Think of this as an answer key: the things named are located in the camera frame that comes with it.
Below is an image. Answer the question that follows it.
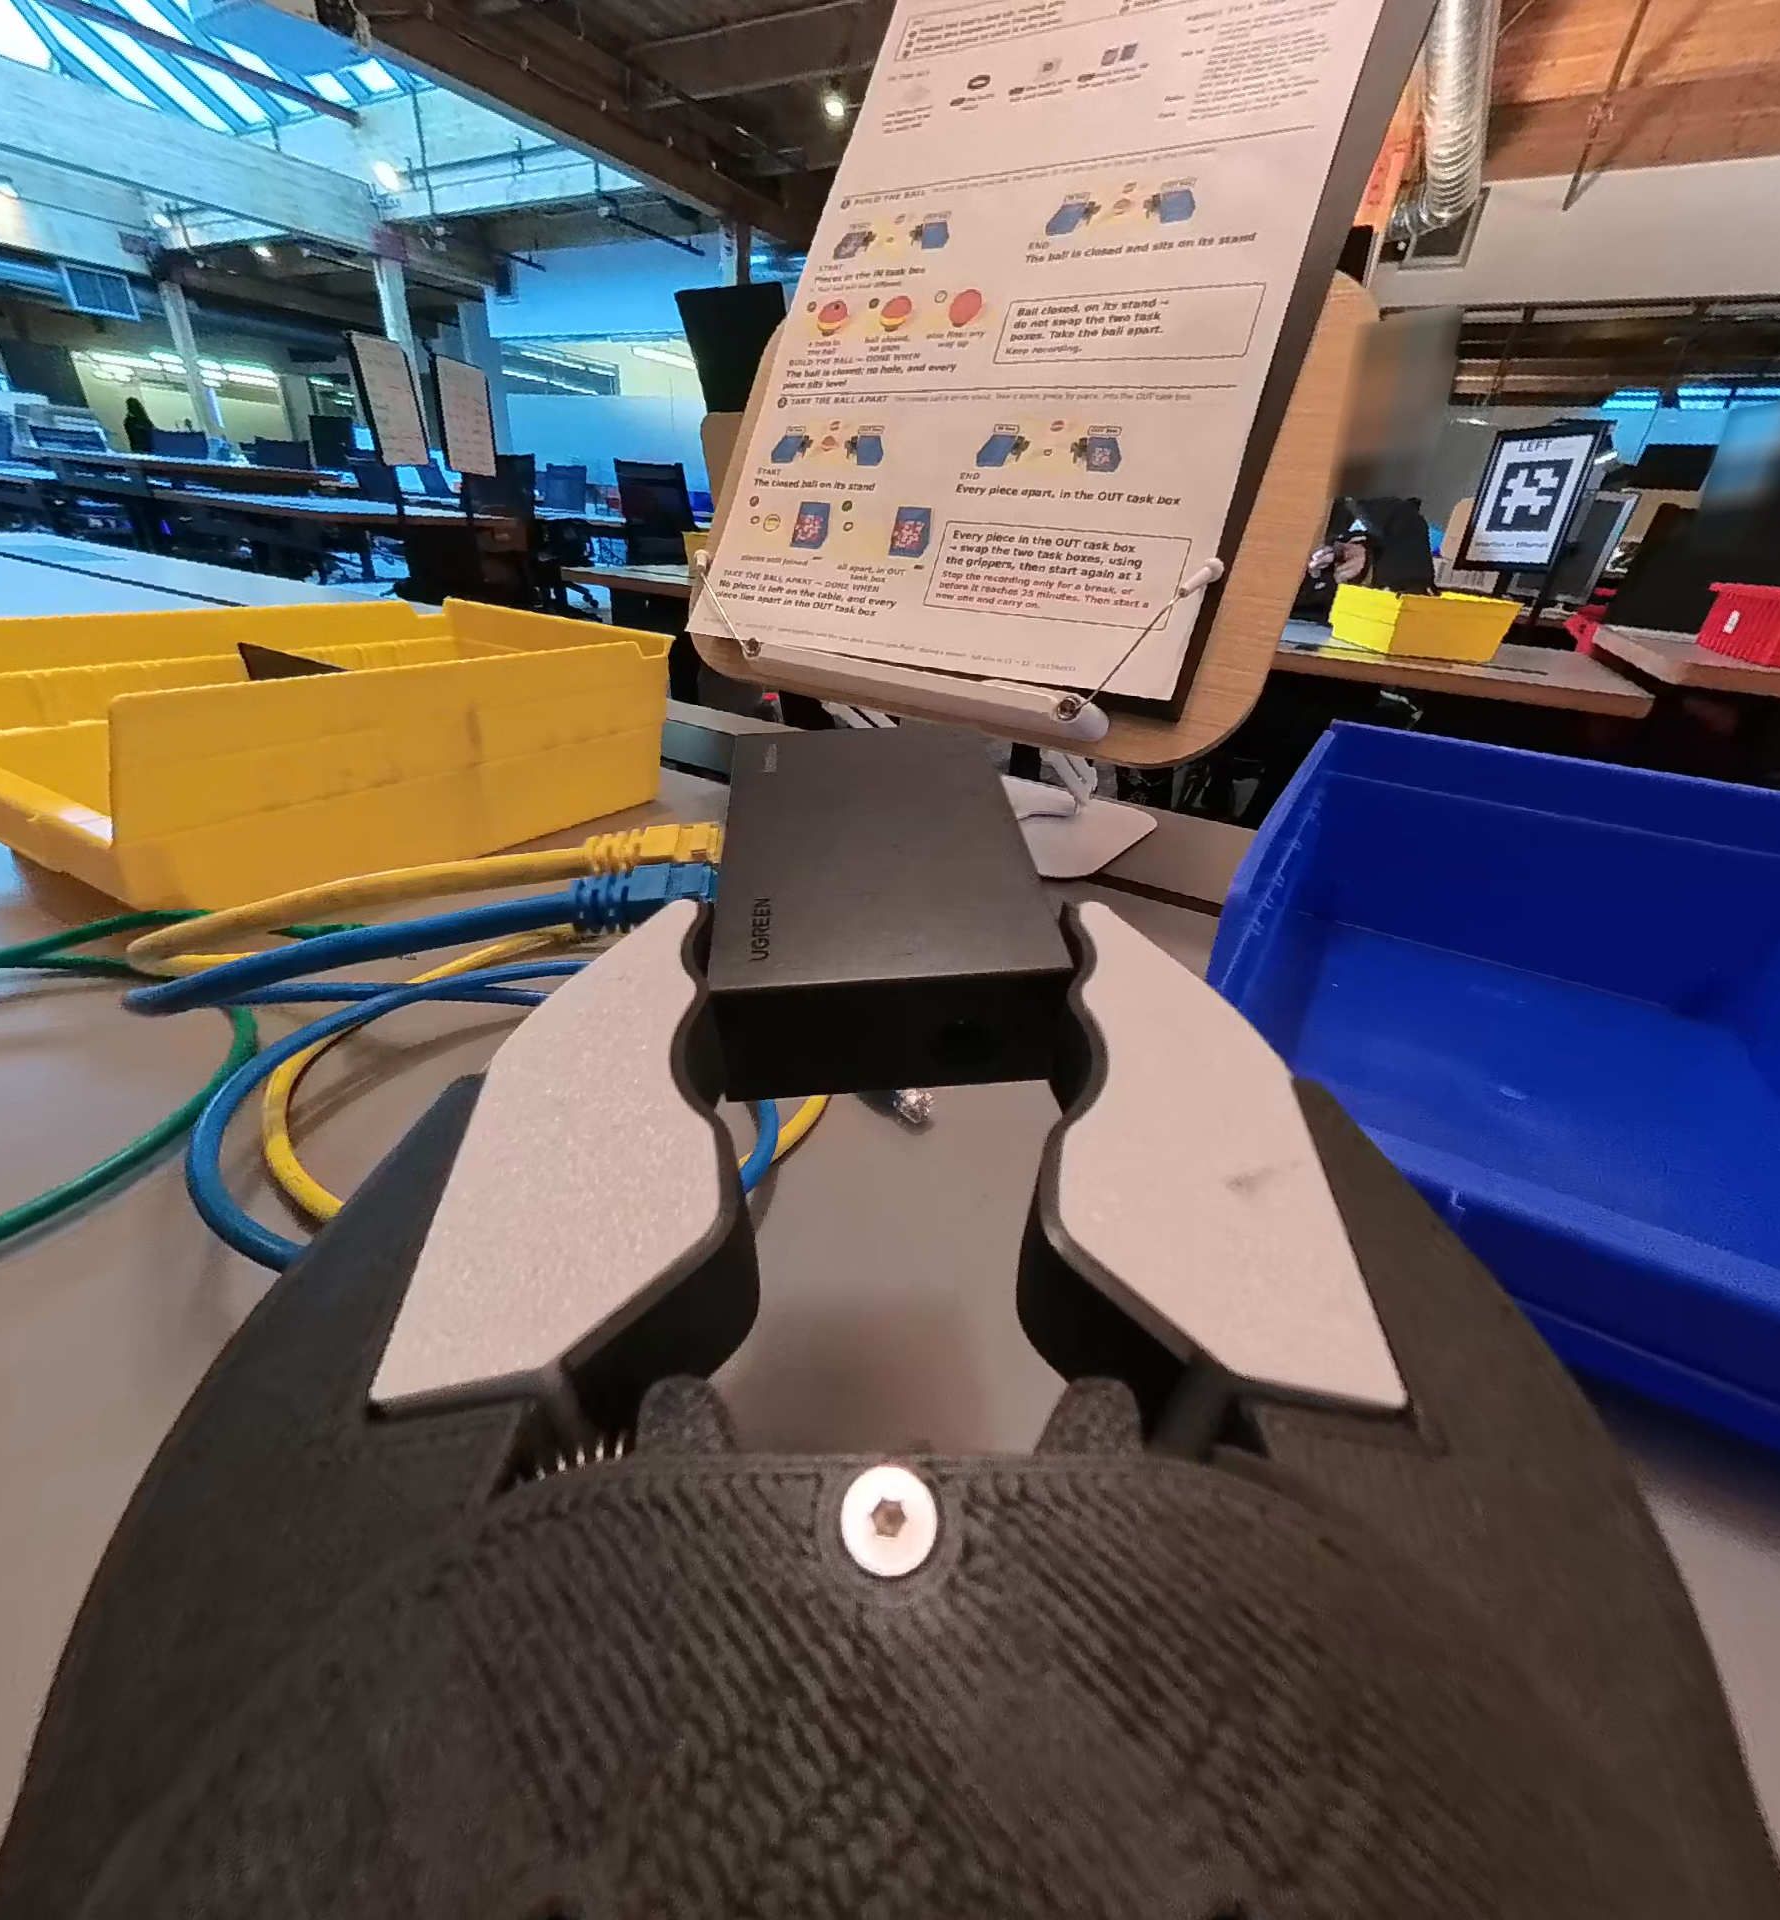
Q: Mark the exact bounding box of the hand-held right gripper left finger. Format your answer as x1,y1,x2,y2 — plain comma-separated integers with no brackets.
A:
364,898,762,1419

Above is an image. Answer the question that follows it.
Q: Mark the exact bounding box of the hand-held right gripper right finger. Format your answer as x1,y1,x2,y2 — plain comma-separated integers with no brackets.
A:
1015,898,1412,1464

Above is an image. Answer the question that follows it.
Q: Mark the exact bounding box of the green ethernet cable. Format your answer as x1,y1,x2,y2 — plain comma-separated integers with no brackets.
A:
0,908,366,1284

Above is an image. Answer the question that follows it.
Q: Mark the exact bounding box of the black network switch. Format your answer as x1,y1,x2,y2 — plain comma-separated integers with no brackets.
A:
701,726,1077,1106

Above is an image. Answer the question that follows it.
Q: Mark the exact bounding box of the yellow plastic bin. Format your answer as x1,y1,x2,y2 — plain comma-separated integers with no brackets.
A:
0,595,677,911

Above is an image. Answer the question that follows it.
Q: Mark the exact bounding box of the blue plastic bin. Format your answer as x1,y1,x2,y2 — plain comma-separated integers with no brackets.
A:
1205,721,1780,1477

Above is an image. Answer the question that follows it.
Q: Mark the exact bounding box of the small yellow bin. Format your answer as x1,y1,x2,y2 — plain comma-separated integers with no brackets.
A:
1328,585,1523,660

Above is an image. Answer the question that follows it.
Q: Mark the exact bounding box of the printed marker sign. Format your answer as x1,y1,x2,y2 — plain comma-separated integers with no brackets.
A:
1449,425,1613,574

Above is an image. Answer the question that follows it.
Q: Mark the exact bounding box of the printed instruction sheet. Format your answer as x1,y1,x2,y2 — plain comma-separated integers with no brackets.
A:
684,0,1393,708

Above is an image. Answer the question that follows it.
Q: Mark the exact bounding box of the black monitor back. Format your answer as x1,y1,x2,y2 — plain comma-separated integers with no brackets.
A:
677,287,786,415

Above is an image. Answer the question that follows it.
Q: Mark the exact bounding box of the blue ethernet cable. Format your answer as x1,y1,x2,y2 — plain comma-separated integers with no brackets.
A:
122,861,934,1276

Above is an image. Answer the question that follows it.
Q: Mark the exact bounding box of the yellow ethernet cable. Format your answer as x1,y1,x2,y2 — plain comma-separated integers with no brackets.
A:
125,821,831,1224

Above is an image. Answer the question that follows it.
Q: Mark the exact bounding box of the silver ventilation duct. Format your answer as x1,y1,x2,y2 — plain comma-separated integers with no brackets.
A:
1393,0,1500,244

